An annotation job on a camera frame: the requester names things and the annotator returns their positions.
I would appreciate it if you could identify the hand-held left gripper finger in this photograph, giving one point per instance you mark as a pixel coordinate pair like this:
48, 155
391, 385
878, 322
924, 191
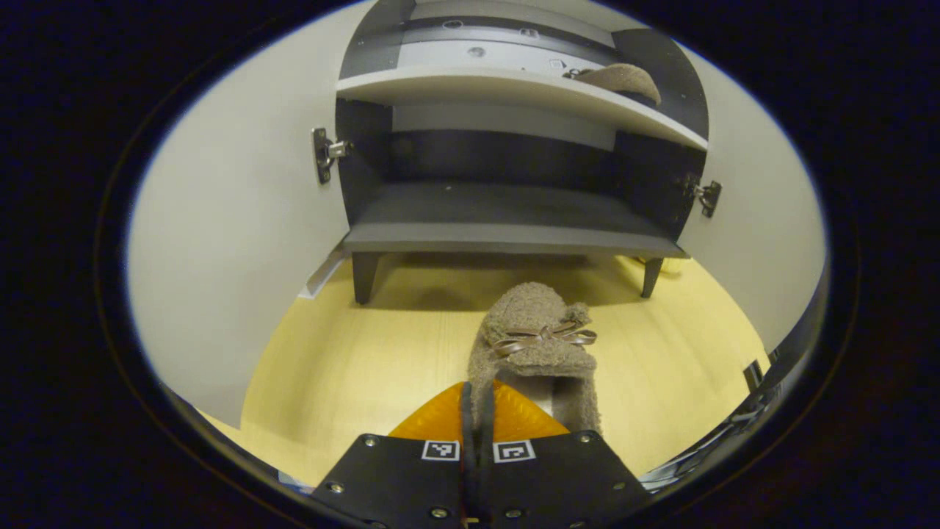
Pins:
468, 485
486, 485

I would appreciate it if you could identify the brown fuzzy shoe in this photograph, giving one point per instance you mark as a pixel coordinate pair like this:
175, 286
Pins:
624, 77
529, 308

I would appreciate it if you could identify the white and grey shoe cabinet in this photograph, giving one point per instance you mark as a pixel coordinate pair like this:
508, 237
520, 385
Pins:
499, 206

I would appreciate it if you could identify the white cabinet door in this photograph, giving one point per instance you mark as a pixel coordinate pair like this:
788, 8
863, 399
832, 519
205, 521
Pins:
764, 220
235, 220

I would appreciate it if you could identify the metal door hinge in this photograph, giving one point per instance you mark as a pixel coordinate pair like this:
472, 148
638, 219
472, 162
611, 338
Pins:
705, 195
327, 154

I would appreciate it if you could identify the small black block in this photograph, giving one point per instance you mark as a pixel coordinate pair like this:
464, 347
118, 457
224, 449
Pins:
753, 375

